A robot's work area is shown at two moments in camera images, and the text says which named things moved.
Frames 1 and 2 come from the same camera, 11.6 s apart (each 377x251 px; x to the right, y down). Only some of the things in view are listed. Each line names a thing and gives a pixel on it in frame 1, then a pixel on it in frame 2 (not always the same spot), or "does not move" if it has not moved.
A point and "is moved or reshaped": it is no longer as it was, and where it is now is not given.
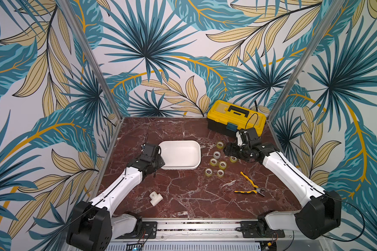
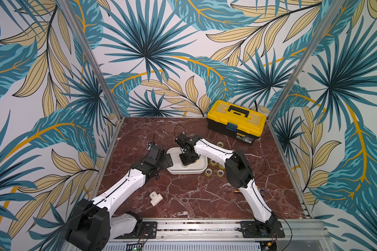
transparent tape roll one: x=220 y=145 does not move
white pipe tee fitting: x=155 y=198 does not move
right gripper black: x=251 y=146 to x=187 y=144
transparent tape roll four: x=213 y=161 does not move
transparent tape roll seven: x=220 y=173 does not move
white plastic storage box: x=180 y=155 is moved or reshaped
